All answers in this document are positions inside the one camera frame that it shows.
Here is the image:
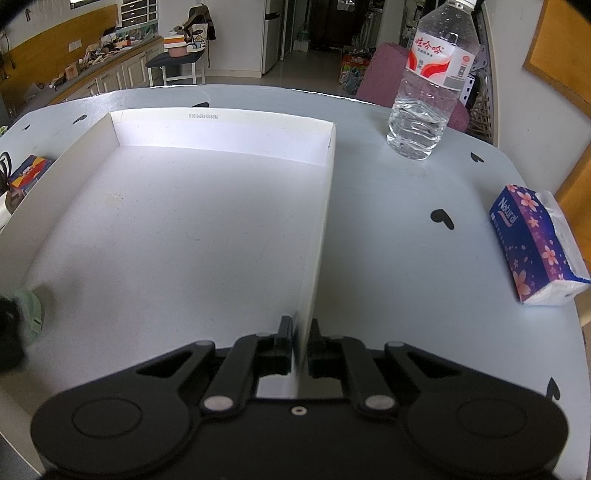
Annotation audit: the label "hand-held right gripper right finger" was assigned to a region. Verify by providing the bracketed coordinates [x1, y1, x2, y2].
[307, 318, 467, 415]

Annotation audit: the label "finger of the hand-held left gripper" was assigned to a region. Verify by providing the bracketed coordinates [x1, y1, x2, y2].
[0, 295, 25, 373]

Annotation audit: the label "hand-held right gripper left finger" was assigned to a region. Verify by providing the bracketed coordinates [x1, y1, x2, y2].
[134, 315, 295, 415]

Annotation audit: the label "light green plastic object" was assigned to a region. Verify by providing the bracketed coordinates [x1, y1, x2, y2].
[13, 287, 45, 345]

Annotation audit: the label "white cardboard box tray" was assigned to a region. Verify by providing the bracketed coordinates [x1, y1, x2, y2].
[0, 109, 336, 462]

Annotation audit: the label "black and white striped bag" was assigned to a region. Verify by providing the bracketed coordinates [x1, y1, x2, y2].
[0, 150, 24, 228]

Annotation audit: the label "red and blue flat box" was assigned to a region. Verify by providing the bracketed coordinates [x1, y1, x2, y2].
[7, 155, 53, 192]

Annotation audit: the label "purple floral tissue pack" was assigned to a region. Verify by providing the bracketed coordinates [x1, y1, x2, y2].
[489, 184, 591, 306]

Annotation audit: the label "pile of colourful packages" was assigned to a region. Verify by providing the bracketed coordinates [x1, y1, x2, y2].
[339, 50, 373, 96]

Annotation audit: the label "clear plastic water bottle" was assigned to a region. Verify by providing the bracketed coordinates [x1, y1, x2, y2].
[387, 0, 478, 161]

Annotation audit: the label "purple sofa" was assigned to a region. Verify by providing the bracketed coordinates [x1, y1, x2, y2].
[355, 42, 470, 134]

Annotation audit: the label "cluttered kitchen counter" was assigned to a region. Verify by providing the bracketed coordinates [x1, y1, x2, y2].
[22, 36, 165, 112]

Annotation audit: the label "white stool with dark seat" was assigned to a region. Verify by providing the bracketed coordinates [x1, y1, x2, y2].
[147, 49, 206, 87]

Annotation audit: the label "white refrigerator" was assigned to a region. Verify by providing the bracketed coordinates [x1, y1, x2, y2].
[261, 0, 297, 75]

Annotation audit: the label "pink pot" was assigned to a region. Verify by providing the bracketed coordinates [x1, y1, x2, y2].
[163, 31, 191, 58]

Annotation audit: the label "white cartoon print bag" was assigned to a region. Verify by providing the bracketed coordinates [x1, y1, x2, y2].
[185, 20, 209, 49]

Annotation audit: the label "perforated metal rack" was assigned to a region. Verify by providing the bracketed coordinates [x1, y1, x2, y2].
[461, 7, 491, 104]

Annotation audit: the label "white drawer unit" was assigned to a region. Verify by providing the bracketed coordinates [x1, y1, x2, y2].
[117, 0, 160, 28]

